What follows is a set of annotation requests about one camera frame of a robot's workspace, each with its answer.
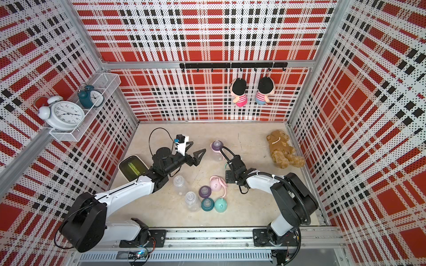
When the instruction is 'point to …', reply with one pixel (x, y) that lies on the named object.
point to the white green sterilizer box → (131, 167)
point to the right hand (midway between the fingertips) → (235, 175)
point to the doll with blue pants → (266, 87)
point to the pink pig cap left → (215, 184)
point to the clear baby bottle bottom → (192, 201)
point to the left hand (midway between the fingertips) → (201, 146)
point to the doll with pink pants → (238, 90)
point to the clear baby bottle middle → (180, 185)
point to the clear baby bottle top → (217, 155)
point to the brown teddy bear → (282, 154)
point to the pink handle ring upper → (222, 182)
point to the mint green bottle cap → (221, 205)
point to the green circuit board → (138, 255)
